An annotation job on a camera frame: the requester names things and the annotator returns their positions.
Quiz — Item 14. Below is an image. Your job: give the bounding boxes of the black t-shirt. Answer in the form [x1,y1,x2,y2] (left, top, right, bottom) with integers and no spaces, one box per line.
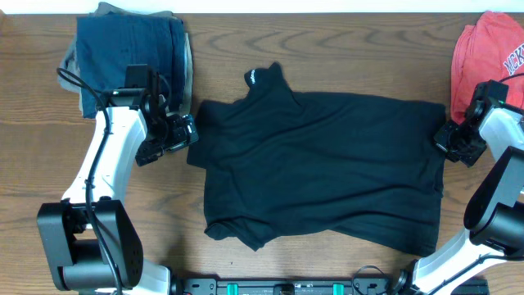
[187,64,445,256]

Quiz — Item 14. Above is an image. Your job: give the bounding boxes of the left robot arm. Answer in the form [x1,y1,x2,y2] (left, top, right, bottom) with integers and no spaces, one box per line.
[37,64,198,294]

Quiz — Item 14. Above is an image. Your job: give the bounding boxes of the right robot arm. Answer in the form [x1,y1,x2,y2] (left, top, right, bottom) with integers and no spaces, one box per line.
[387,79,523,295]

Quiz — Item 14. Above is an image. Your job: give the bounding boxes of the red printed t-shirt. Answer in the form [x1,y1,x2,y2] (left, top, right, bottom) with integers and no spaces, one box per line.
[450,11,523,124]

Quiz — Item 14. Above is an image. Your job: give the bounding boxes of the folded navy blue trousers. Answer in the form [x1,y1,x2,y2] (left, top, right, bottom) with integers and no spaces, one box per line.
[76,14,185,111]

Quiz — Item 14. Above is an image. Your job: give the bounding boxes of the folded khaki beige trousers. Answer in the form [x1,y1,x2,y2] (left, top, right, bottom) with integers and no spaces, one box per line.
[57,2,193,119]

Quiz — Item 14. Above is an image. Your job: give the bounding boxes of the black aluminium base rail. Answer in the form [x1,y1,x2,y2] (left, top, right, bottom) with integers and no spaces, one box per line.
[172,278,389,295]

